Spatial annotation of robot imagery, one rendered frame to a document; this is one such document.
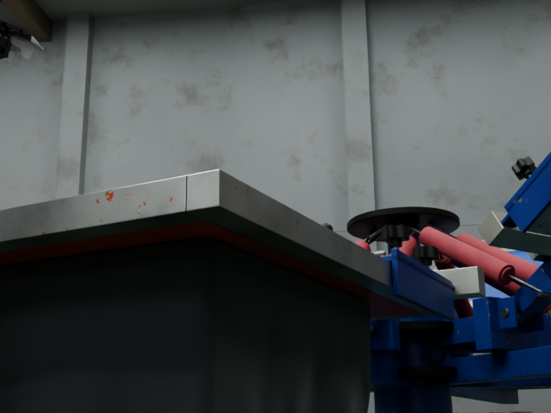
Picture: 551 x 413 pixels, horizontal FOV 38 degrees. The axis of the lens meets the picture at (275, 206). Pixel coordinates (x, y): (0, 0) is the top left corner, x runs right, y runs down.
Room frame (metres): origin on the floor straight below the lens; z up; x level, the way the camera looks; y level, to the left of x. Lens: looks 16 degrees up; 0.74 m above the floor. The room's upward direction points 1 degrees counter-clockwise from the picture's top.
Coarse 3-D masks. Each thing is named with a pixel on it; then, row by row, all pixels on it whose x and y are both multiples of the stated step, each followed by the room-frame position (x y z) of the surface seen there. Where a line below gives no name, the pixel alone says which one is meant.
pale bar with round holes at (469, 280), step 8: (440, 272) 1.46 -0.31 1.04; (448, 272) 1.45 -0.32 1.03; (456, 272) 1.44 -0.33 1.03; (464, 272) 1.44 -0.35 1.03; (472, 272) 1.43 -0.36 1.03; (480, 272) 1.45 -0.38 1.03; (456, 280) 1.44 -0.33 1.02; (464, 280) 1.44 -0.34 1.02; (472, 280) 1.43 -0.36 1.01; (480, 280) 1.44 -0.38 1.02; (456, 288) 1.45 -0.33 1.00; (464, 288) 1.44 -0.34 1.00; (472, 288) 1.43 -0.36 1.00; (480, 288) 1.44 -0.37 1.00; (456, 296) 1.46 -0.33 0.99; (464, 296) 1.46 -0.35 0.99; (472, 296) 1.46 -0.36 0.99; (480, 296) 1.46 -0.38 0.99
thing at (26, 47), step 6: (12, 36) 1.69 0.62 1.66; (18, 36) 1.69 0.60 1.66; (12, 42) 1.69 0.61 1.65; (18, 42) 1.70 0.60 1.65; (24, 42) 1.71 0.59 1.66; (30, 42) 1.71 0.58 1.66; (36, 42) 1.73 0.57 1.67; (24, 48) 1.71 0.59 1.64; (30, 48) 1.72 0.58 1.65; (36, 48) 1.75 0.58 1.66; (42, 48) 1.75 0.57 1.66; (24, 54) 1.71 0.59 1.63; (30, 54) 1.73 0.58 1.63
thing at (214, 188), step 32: (96, 192) 0.79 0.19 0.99; (128, 192) 0.77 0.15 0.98; (160, 192) 0.75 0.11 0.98; (192, 192) 0.74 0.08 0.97; (224, 192) 0.73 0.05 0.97; (256, 192) 0.79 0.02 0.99; (0, 224) 0.85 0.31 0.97; (32, 224) 0.83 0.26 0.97; (64, 224) 0.81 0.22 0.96; (96, 224) 0.79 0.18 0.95; (128, 224) 0.78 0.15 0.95; (160, 224) 0.79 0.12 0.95; (224, 224) 0.79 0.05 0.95; (256, 224) 0.79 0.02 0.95; (288, 224) 0.85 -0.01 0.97; (320, 256) 0.94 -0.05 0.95; (352, 256) 1.02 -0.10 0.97; (384, 288) 1.16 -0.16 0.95
